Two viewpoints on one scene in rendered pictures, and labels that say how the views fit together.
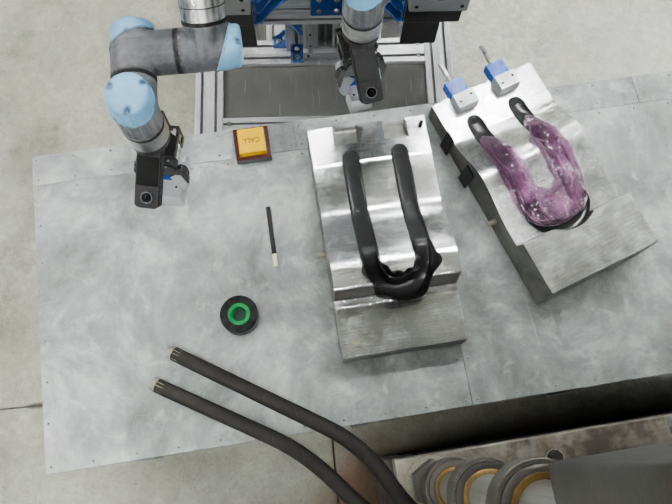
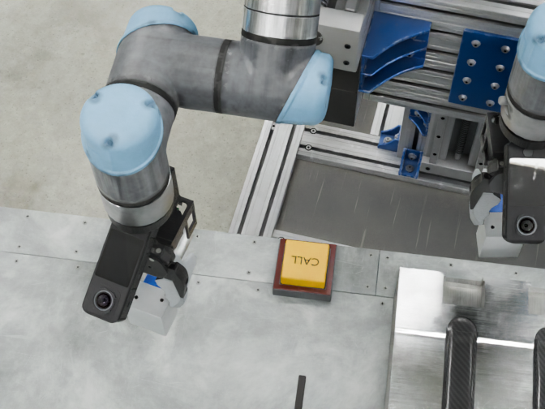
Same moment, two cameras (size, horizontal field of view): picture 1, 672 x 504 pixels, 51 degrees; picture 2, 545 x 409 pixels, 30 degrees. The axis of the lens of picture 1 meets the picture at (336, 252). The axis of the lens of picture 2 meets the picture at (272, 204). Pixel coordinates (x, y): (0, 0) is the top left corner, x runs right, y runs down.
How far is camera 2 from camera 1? 0.25 m
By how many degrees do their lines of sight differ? 17
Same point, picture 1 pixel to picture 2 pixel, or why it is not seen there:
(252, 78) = (334, 183)
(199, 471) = not seen: outside the picture
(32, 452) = not seen: outside the picture
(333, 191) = (419, 378)
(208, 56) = (269, 92)
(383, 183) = (509, 388)
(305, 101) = (405, 235)
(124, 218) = (70, 332)
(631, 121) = not seen: outside the picture
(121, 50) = (134, 52)
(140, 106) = (133, 140)
